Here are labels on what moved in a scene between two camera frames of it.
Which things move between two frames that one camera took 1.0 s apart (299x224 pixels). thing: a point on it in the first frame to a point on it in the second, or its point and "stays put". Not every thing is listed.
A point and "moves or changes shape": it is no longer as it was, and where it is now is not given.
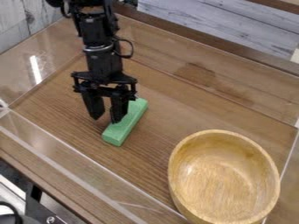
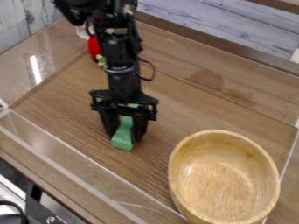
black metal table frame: x=37 y=213 stays put
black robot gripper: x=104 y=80 to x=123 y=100
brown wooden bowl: x=223 y=177 stays put
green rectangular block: x=116 y=130 moves or changes shape
